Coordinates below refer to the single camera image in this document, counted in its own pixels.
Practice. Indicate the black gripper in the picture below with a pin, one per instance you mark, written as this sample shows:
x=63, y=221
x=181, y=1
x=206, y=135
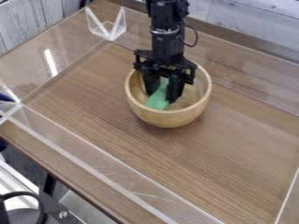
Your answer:
x=178, y=70

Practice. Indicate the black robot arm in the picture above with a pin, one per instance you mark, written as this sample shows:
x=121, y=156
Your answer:
x=168, y=28

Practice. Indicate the green rectangular block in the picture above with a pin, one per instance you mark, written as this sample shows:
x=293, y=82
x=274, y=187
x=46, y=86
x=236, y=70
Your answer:
x=158, y=101

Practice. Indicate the blue object at edge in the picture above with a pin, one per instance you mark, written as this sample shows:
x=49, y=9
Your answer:
x=6, y=98

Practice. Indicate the clear acrylic corner bracket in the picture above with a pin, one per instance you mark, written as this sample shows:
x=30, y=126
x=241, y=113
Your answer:
x=109, y=30

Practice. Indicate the black table leg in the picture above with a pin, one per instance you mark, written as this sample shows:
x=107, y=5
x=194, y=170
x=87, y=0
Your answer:
x=50, y=184

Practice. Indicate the clear acrylic tray wall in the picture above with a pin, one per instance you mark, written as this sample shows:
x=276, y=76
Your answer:
x=79, y=117

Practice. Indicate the light wooden bowl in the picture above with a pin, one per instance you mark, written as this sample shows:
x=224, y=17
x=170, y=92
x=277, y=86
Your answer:
x=178, y=114

